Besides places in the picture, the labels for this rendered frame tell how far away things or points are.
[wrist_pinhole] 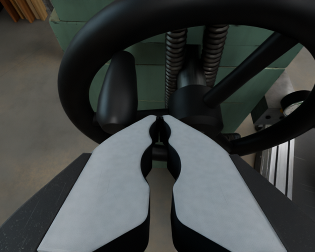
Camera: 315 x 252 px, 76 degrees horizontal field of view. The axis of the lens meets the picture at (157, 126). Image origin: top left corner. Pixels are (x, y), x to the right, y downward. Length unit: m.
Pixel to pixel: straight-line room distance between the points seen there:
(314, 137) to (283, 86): 0.58
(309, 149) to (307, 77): 0.72
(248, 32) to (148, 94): 0.29
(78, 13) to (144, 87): 0.20
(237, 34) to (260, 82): 0.26
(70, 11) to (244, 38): 0.26
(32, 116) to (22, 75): 0.34
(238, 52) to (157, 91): 0.19
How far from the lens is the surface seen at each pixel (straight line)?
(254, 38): 0.28
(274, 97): 0.57
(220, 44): 0.25
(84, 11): 0.37
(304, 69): 1.75
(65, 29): 0.40
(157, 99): 0.51
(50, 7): 1.41
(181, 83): 0.25
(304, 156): 1.07
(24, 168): 1.23
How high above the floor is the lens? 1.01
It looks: 62 degrees down
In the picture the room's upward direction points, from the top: 3 degrees clockwise
